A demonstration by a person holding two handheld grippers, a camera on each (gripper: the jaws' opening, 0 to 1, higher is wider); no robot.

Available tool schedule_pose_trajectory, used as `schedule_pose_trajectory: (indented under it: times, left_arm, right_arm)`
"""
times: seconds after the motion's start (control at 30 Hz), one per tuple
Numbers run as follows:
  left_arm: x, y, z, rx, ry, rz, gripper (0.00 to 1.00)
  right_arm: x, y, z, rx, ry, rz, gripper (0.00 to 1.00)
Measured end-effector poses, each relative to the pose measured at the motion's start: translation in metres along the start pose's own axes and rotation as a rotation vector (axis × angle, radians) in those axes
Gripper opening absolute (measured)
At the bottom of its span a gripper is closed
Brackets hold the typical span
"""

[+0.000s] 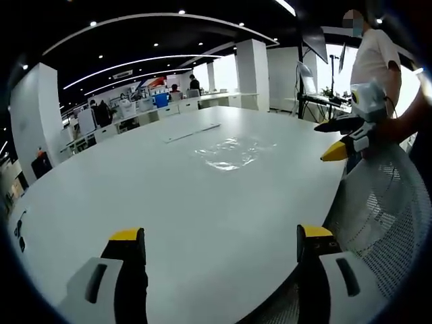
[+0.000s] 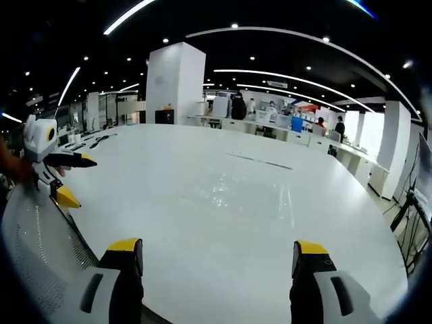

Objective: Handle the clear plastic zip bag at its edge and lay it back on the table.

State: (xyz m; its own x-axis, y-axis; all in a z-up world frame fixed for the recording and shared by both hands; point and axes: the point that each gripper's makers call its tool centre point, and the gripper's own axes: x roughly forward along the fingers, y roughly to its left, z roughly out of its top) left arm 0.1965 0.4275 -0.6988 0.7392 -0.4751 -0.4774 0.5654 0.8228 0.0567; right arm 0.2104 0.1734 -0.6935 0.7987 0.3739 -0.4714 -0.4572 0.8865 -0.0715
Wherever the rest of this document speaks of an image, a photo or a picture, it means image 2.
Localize black tripod stand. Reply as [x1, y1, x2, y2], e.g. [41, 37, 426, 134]
[389, 178, 432, 274]

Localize white storage box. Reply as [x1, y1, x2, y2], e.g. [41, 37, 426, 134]
[212, 96, 232, 119]

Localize black tool on table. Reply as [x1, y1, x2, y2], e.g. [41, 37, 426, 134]
[89, 132, 119, 149]

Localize white square pillar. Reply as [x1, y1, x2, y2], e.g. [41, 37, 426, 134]
[144, 41, 207, 125]

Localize black box with orange top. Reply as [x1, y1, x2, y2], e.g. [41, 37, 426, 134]
[155, 107, 175, 125]

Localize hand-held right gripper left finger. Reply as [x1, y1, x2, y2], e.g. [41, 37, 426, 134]
[50, 238, 144, 324]

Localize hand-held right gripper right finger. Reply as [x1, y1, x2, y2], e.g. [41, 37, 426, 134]
[289, 240, 384, 324]

